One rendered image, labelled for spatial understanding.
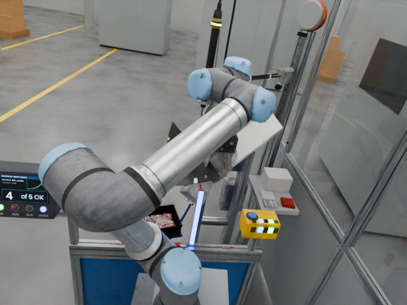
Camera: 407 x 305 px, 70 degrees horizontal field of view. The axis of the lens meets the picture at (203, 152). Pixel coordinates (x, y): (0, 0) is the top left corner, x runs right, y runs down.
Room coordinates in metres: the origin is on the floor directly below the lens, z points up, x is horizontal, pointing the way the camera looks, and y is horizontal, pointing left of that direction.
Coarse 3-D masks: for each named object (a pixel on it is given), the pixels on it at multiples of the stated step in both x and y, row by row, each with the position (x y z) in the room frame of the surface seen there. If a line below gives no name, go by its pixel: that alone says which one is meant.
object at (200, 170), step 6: (210, 162) 1.24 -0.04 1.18; (198, 168) 1.18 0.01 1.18; (204, 168) 1.18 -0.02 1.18; (210, 168) 1.18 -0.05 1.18; (192, 174) 1.14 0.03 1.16; (198, 174) 1.13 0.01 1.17; (204, 174) 1.14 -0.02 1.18; (210, 174) 1.14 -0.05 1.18; (216, 174) 1.14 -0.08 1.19; (180, 180) 1.11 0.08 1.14; (186, 180) 1.10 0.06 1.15; (192, 180) 1.10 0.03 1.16; (198, 180) 1.10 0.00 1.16; (204, 180) 1.09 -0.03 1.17; (210, 180) 1.09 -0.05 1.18
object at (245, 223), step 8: (240, 216) 1.06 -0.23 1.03; (264, 216) 1.04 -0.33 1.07; (272, 216) 1.05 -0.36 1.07; (240, 224) 1.03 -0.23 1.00; (248, 224) 0.97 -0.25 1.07; (256, 224) 0.98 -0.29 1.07; (264, 224) 0.99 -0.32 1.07; (272, 224) 1.00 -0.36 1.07; (248, 232) 0.97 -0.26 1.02; (256, 232) 0.98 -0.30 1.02
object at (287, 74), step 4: (280, 68) 1.78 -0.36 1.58; (284, 68) 1.80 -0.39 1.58; (288, 68) 1.82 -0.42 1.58; (292, 68) 1.80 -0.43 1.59; (276, 72) 1.77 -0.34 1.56; (280, 72) 1.75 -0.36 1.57; (284, 72) 1.73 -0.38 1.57; (288, 72) 1.73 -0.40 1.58; (292, 72) 1.76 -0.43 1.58; (284, 76) 1.72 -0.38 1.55; (288, 76) 1.74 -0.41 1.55; (292, 76) 1.77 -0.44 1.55; (276, 80) 1.75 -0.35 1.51; (280, 80) 1.73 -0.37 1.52; (284, 80) 1.72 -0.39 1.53; (288, 80) 1.75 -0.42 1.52; (292, 80) 1.78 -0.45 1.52
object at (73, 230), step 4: (68, 220) 0.87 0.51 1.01; (68, 224) 0.87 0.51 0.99; (72, 224) 0.88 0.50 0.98; (68, 228) 0.87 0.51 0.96; (72, 228) 0.88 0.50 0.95; (76, 228) 0.89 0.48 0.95; (72, 232) 0.88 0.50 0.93; (76, 232) 0.88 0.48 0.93; (72, 236) 0.87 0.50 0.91; (76, 236) 0.88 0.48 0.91; (72, 240) 0.87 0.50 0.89; (76, 240) 0.88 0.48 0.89; (72, 244) 0.87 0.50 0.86; (76, 244) 0.88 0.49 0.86
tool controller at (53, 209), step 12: (0, 168) 0.83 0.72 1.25; (12, 168) 0.85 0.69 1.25; (24, 168) 0.86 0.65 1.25; (36, 168) 0.88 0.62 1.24; (0, 180) 0.80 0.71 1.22; (12, 180) 0.81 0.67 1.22; (24, 180) 0.82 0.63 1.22; (36, 180) 0.83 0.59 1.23; (0, 192) 0.79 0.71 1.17; (24, 192) 0.81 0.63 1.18; (36, 192) 0.82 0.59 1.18; (48, 192) 0.82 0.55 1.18; (12, 204) 0.79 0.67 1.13; (24, 204) 0.80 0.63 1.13; (36, 204) 0.80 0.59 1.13; (48, 204) 0.81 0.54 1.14; (0, 216) 0.77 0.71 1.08; (12, 216) 0.78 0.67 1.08; (24, 216) 0.78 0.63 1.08; (36, 216) 0.79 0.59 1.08; (48, 216) 0.80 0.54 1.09
